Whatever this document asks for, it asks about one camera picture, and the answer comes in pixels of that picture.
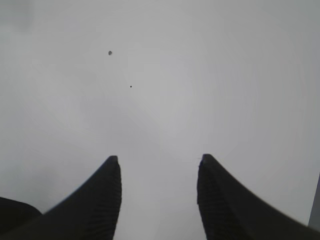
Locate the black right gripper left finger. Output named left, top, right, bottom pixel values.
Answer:
left=0, top=155, right=122, bottom=240

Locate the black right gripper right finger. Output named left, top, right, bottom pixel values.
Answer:
left=196, top=153, right=320, bottom=240

